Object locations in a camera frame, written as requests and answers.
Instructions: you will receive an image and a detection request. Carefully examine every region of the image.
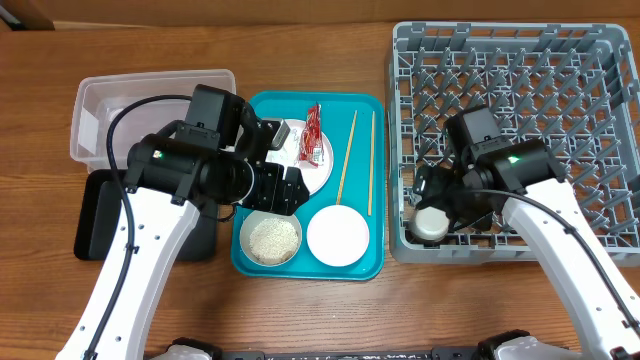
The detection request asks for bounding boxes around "teal serving tray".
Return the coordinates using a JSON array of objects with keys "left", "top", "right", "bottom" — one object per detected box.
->
[{"left": 231, "top": 91, "right": 386, "bottom": 281}]

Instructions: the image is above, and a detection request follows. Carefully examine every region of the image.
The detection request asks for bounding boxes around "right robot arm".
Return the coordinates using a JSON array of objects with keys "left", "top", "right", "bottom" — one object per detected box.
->
[{"left": 409, "top": 105, "right": 639, "bottom": 359}]

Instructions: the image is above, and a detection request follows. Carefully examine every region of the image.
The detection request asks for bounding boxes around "wooden chopstick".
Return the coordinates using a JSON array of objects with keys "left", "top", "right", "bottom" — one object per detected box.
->
[
  {"left": 367, "top": 111, "right": 376, "bottom": 216},
  {"left": 336, "top": 110, "right": 358, "bottom": 205}
]

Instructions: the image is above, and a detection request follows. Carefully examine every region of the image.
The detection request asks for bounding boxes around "white rice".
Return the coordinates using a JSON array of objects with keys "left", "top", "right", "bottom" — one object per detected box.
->
[{"left": 249, "top": 218, "right": 300, "bottom": 265}]

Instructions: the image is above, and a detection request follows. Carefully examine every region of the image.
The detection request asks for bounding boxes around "red snack wrapper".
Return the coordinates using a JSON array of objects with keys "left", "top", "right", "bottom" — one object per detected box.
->
[{"left": 298, "top": 103, "right": 324, "bottom": 167}]

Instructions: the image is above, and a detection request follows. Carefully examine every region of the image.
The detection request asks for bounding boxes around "black plastic tray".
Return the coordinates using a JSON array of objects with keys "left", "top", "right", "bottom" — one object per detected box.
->
[{"left": 74, "top": 169, "right": 218, "bottom": 262}]

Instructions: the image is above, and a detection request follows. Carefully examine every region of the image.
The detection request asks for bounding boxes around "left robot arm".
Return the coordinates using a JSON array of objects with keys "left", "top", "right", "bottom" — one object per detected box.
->
[{"left": 57, "top": 85, "right": 310, "bottom": 359}]

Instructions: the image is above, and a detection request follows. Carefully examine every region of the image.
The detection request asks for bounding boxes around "grey dishwasher rack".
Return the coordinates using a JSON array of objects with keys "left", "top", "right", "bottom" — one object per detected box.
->
[{"left": 386, "top": 21, "right": 639, "bottom": 267}]

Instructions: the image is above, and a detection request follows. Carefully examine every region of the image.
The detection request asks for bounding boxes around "grey bowl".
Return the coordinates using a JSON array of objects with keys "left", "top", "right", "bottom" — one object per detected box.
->
[{"left": 239, "top": 211, "right": 302, "bottom": 267}]

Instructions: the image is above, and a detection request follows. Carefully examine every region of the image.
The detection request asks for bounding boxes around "clear plastic bin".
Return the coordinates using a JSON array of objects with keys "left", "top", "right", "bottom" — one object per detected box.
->
[{"left": 70, "top": 69, "right": 236, "bottom": 172}]

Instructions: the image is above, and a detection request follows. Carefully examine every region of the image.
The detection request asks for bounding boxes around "white napkin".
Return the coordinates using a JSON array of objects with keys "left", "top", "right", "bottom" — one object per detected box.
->
[{"left": 266, "top": 128, "right": 301, "bottom": 166}]

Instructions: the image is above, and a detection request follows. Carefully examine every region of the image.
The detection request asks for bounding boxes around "large white plate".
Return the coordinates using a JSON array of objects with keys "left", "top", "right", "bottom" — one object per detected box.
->
[{"left": 284, "top": 119, "right": 334, "bottom": 195}]

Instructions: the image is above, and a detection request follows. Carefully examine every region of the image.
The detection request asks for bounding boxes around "white cup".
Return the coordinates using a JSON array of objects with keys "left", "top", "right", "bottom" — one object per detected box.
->
[{"left": 409, "top": 207, "right": 450, "bottom": 242}]

